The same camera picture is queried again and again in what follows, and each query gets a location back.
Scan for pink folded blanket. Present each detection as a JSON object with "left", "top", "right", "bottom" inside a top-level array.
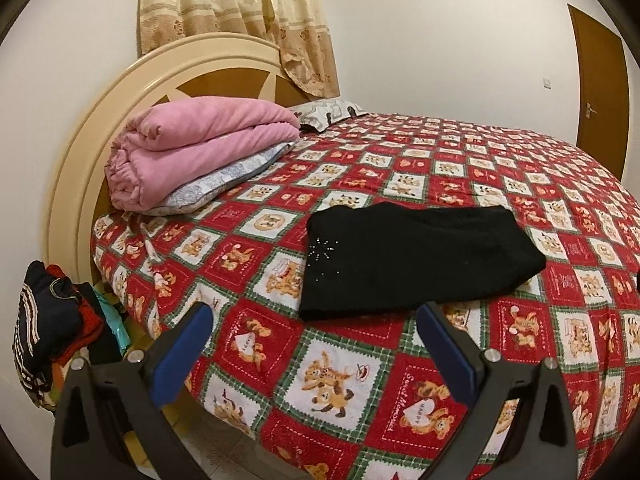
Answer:
[{"left": 104, "top": 96, "right": 301, "bottom": 213}]

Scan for red checkered bear bedsheet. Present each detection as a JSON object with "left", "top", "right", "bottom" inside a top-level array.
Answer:
[{"left": 90, "top": 112, "right": 640, "bottom": 480}]

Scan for black pants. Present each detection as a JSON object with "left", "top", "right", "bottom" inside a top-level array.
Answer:
[{"left": 298, "top": 204, "right": 547, "bottom": 322}]

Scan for red garment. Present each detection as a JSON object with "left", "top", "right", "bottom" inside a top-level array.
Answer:
[{"left": 54, "top": 299, "right": 107, "bottom": 363}]

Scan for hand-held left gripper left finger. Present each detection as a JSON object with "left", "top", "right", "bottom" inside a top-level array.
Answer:
[{"left": 50, "top": 301, "right": 216, "bottom": 480}]

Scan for cream wooden headboard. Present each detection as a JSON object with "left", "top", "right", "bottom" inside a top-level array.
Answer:
[{"left": 47, "top": 34, "right": 313, "bottom": 267}]

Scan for teal cloth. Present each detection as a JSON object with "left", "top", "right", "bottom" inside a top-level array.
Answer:
[{"left": 94, "top": 287, "right": 132, "bottom": 357}]

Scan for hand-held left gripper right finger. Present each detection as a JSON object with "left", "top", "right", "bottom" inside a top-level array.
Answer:
[{"left": 416, "top": 301, "right": 582, "bottom": 480}]

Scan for pile of clothes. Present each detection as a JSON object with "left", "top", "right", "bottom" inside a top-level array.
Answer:
[{"left": 11, "top": 260, "right": 85, "bottom": 410}]

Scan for grey patterned pillow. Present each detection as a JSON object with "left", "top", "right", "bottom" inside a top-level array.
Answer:
[
  {"left": 150, "top": 141, "right": 297, "bottom": 217},
  {"left": 287, "top": 100, "right": 368, "bottom": 133}
]

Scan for beige patterned curtain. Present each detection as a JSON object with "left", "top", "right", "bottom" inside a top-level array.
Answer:
[{"left": 137, "top": 0, "right": 341, "bottom": 98}]

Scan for brown wooden door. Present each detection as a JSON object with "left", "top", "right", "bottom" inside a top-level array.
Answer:
[{"left": 567, "top": 4, "right": 630, "bottom": 181}]

